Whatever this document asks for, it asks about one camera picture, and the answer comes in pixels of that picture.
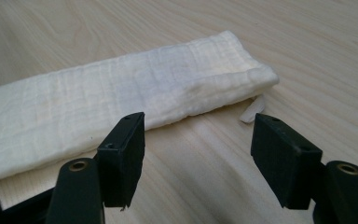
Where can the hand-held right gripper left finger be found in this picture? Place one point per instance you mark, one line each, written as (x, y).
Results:
(122, 161)

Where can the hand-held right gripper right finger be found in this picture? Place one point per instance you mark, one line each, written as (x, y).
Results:
(287, 165)

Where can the white towel with brown print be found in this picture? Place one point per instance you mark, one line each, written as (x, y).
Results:
(105, 90)

